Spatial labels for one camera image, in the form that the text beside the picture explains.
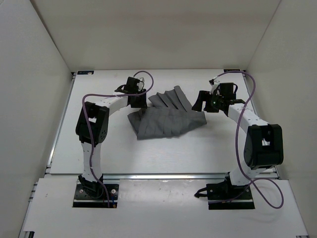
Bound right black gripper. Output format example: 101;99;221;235
192;91;224;113

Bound grey pleated skirt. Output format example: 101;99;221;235
127;85;207;140

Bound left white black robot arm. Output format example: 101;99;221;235
75;77;147;202

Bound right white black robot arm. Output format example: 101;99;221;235
192;79;283;203

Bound right blue corner label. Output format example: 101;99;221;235
223;69;240;72

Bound blue corner label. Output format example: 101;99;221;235
77;70;94;75
223;69;240;72

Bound left blue corner label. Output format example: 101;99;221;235
77;70;94;75

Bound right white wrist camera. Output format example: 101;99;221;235
209;76;220;94

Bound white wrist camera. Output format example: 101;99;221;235
209;76;220;94
138;77;145;88

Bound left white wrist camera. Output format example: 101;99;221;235
138;77;145;88

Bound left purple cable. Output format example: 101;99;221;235
82;70;154;208

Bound purple cable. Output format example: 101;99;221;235
214;70;285;211
82;70;154;208

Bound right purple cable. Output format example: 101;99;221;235
214;70;285;211

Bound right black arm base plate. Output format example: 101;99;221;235
206;182;255;210

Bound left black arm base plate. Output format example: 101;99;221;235
72;181;119;209

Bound silver aluminium front rail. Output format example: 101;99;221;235
44;171;279;180

